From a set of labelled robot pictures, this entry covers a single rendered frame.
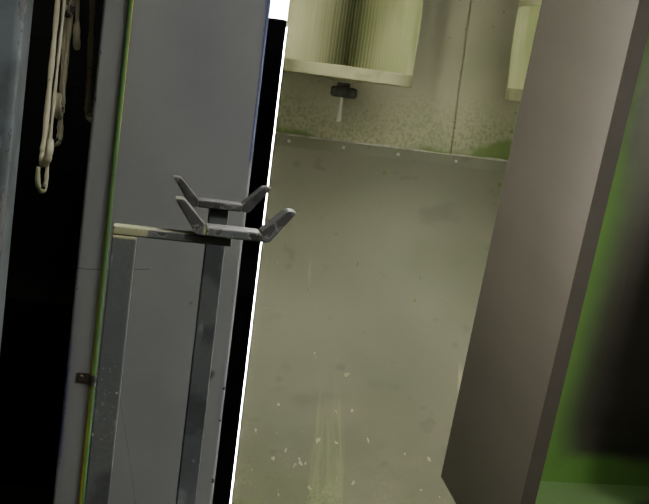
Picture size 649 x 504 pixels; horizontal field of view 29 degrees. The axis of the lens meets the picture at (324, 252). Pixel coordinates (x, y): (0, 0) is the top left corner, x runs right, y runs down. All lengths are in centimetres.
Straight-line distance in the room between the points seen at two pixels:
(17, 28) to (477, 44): 255
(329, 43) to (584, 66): 111
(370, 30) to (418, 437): 97
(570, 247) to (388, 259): 132
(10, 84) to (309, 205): 235
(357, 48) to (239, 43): 156
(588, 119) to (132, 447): 86
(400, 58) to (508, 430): 118
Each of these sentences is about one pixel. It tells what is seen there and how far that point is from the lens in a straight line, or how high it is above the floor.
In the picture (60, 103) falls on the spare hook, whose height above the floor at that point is 115.
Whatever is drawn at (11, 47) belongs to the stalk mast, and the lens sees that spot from 90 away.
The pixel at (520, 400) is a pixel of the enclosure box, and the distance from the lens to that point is 206.
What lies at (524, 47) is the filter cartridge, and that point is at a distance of 312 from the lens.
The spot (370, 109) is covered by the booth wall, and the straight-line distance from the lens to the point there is 332.
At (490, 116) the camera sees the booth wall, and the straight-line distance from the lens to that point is 339.
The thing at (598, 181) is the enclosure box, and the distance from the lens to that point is 187.
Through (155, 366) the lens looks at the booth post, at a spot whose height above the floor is 87.
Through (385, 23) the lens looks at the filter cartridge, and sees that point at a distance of 296.
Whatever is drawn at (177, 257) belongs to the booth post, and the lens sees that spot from 141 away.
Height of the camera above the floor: 119
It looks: 7 degrees down
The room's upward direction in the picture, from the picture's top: 7 degrees clockwise
